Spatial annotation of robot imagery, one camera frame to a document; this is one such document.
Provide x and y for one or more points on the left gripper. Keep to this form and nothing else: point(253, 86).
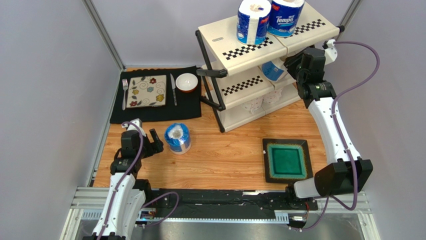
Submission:
point(156, 146)

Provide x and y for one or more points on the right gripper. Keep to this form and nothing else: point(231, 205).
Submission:
point(297, 62)

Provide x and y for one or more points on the white roll with blue band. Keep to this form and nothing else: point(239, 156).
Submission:
point(274, 70)

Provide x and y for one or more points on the blue paper roll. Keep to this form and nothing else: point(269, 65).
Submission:
point(178, 139)

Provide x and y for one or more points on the Tempo paper roll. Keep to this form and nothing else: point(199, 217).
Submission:
point(253, 21)
point(283, 17)

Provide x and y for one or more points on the white patterned paper roll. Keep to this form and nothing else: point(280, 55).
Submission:
point(253, 105)

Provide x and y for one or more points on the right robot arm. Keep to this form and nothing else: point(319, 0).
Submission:
point(346, 171)

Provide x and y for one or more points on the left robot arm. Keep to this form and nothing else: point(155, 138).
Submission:
point(126, 194)

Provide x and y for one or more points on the cream checkered three-tier shelf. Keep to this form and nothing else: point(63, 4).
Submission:
point(232, 72)

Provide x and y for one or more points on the black cloth placemat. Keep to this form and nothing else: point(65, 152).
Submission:
point(188, 104)

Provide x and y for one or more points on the floral square plate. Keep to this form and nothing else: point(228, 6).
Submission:
point(147, 91)

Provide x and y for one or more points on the silver table knife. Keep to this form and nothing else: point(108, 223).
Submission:
point(173, 86)

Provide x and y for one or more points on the white and orange bowl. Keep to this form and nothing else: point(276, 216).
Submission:
point(186, 82)

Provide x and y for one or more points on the silver fork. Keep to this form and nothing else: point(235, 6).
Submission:
point(125, 86)

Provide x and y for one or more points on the green square glazed plate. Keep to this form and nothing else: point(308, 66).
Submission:
point(286, 161)

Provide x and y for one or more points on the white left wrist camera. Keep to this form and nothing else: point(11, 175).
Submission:
point(135, 124)

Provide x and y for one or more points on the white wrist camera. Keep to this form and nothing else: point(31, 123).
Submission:
point(330, 51)
point(135, 124)

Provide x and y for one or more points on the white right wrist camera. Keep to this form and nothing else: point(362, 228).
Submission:
point(330, 51)

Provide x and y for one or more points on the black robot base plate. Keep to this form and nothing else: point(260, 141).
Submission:
point(224, 204)

